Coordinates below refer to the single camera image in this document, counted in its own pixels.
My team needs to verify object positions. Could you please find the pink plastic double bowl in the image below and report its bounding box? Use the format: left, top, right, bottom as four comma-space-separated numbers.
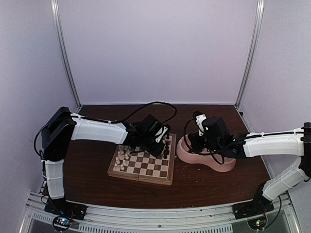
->
176, 138, 236, 172

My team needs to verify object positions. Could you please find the aluminium frame post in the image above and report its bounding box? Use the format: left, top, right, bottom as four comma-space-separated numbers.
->
51, 0, 82, 110
235, 0, 265, 109

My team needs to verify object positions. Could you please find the aluminium frame post right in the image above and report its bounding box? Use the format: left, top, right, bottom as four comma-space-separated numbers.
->
235, 0, 265, 109

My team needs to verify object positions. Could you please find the wooden chess board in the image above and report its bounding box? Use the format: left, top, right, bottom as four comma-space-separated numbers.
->
107, 133, 176, 185

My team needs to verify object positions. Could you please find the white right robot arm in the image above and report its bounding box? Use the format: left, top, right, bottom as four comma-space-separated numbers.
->
183, 114, 311, 215

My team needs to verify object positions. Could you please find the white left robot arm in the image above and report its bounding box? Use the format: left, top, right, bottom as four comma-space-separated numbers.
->
34, 107, 171, 216

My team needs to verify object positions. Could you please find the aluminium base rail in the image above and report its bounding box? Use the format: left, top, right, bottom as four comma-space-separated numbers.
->
19, 192, 297, 233

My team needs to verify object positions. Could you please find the aluminium frame post left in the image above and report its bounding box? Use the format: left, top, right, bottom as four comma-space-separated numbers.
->
51, 0, 82, 110

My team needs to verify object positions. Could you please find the white chess pieces row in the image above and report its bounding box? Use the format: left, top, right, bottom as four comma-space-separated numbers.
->
113, 148, 131, 172

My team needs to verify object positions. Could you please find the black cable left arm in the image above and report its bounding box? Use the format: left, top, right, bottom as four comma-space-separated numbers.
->
109, 101, 177, 127

